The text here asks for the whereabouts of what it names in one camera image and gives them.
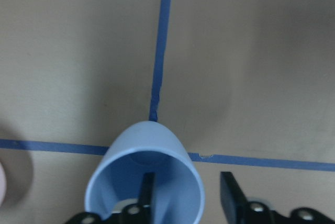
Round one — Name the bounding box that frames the blue cup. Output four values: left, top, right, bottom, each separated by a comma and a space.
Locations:
84, 121, 205, 223

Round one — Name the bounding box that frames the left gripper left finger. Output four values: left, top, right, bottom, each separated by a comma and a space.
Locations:
65, 172, 155, 223

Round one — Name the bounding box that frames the pink bowl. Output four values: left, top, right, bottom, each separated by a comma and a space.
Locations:
0, 164, 7, 205

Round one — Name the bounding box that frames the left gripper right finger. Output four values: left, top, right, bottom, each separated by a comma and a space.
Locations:
220, 172, 334, 223

